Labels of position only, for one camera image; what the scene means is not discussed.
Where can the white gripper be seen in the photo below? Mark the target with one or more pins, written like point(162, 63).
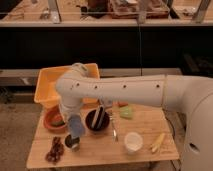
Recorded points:
point(69, 107)

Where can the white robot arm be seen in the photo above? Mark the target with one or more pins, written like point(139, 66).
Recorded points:
point(190, 95)

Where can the white plastic cup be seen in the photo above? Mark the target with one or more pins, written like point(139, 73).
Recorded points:
point(133, 142)

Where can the green vegetable toy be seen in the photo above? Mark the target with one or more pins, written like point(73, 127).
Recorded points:
point(56, 122)

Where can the yellow plastic bin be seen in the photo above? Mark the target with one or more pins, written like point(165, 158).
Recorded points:
point(45, 93)

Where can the dark spatula in bowl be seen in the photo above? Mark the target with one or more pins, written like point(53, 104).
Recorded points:
point(98, 117)

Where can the black bowl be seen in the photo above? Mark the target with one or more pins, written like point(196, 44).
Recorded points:
point(89, 119)

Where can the metal fork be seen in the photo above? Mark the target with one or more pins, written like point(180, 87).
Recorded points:
point(113, 128)

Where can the light green toy piece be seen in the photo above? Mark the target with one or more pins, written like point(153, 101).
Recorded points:
point(126, 112)

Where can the wooden table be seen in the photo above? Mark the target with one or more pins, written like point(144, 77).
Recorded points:
point(99, 148)

